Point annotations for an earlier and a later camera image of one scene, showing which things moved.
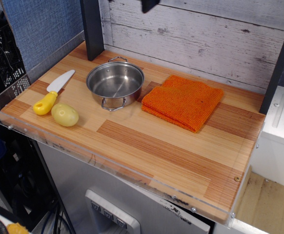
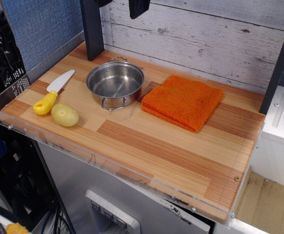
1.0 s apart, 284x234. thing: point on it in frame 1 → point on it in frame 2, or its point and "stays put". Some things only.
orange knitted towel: (183, 101) stays put
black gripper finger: (148, 5) → (137, 7)
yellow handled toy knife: (46, 106) stays put
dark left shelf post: (92, 28) stays put
